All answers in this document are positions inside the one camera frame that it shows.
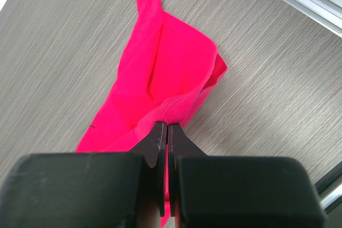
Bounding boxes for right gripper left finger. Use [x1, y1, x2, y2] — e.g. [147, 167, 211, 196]
[1, 122, 167, 227]

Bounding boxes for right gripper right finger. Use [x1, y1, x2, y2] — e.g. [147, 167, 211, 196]
[167, 124, 326, 227]

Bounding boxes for magenta t shirt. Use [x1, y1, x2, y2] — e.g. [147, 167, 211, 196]
[76, 0, 227, 226]

